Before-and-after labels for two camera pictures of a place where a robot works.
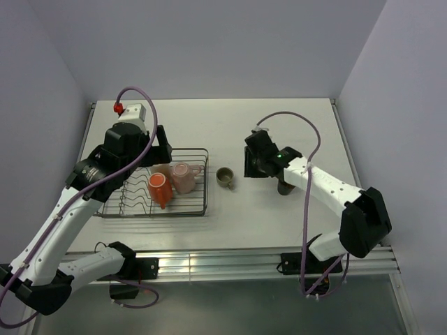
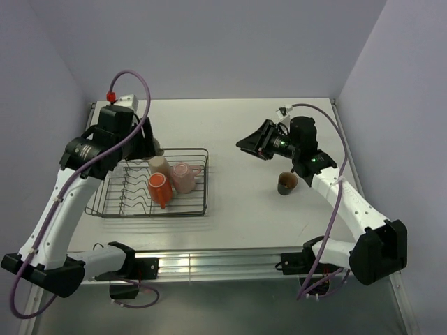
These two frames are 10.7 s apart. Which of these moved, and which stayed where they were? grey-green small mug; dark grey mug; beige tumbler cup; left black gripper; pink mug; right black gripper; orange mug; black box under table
Moved: right black gripper; left black gripper; grey-green small mug
Stayed: orange mug; pink mug; black box under table; beige tumbler cup; dark grey mug
